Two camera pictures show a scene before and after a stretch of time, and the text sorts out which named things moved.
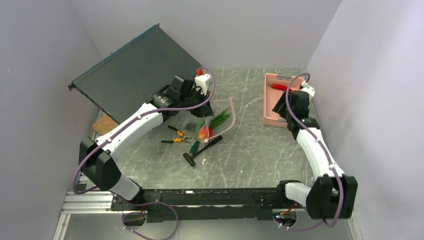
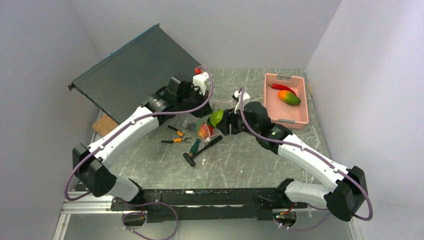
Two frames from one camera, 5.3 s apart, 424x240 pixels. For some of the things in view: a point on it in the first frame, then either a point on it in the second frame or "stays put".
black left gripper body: x=195 y=98 stays put
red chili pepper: x=280 y=87 stays put
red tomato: x=204 y=133 stays put
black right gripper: x=278 y=106 to x=224 y=124
